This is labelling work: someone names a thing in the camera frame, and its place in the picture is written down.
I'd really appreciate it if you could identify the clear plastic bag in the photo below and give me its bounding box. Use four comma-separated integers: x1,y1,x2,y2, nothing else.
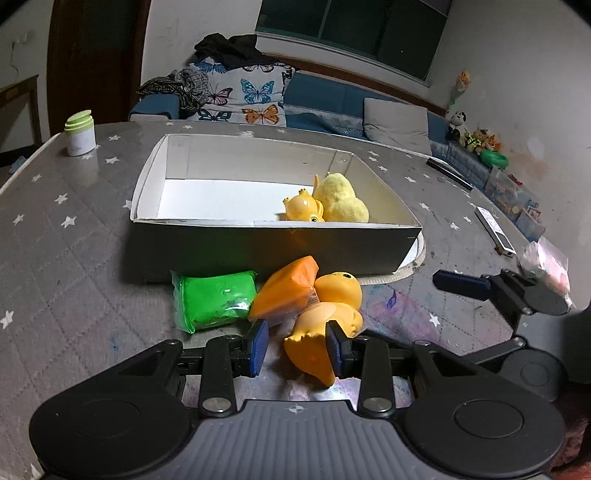
519,236,574,307

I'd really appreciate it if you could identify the small yellow toy duck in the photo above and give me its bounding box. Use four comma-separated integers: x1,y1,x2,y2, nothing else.
283,189,325,223

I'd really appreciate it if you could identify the beige cushion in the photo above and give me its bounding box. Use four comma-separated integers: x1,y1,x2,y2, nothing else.
363,98,432,156

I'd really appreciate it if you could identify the green clay pack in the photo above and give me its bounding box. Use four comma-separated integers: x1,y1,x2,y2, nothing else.
171,270,256,334

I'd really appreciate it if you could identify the white remote control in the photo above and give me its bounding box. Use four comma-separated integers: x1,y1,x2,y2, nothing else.
475,206,516,258

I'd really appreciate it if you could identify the wooden side table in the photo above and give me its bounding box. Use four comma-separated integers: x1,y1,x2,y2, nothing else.
1,75,43,153

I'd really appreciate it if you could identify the dark wooden door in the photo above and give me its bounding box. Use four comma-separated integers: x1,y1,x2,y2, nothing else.
46,0,151,135

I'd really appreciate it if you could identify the blue sofa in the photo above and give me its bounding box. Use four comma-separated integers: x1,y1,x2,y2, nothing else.
128,71,491,190

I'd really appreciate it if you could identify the grey patterned cloth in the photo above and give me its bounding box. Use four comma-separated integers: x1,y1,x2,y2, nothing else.
136,67,209,118

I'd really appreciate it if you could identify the orange clay pack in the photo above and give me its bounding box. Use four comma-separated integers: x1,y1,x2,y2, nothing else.
249,256,318,326

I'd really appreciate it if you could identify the orange rubber duck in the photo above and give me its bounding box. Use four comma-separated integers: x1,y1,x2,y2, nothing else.
283,272,363,387

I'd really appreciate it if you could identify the black clothes pile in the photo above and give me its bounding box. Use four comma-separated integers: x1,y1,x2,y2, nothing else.
194,33,276,70

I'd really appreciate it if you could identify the yellow plush chick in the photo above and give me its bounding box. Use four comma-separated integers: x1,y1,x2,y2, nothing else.
312,173,370,223

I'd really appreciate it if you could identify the white cardboard box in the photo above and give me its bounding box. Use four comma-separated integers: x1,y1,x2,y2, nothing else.
130,134,425,283

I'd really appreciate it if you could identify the green framed window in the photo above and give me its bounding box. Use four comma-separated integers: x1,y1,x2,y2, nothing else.
256,0,452,80

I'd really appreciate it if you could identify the black remote control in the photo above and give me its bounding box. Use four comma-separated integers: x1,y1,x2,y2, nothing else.
426,157,473,191

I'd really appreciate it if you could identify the green lidded white jar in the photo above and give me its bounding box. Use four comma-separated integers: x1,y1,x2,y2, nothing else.
64,110,96,157

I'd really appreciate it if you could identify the panda plush toy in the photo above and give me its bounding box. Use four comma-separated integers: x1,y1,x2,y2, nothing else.
446,111,468,143

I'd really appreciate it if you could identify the butterfly print pillow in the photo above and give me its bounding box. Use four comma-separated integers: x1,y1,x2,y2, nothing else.
190,58,296,127

